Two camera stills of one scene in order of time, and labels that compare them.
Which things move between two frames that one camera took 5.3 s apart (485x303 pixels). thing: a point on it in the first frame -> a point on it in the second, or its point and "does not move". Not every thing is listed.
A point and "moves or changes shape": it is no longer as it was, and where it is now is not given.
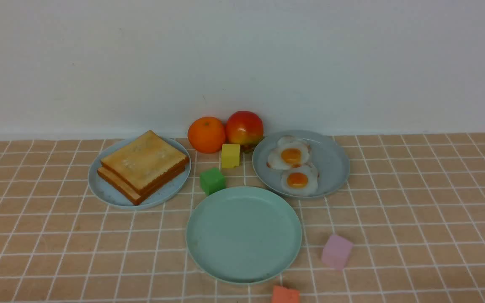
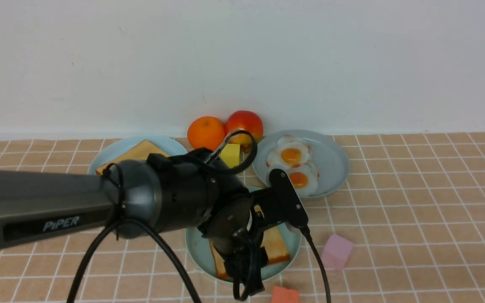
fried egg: (289, 153) does not move
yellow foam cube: (230, 155) does not move
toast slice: (126, 192) moves or changes shape
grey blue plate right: (329, 157) does not move
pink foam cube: (337, 252) does not move
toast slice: (144, 161) -> (273, 240)
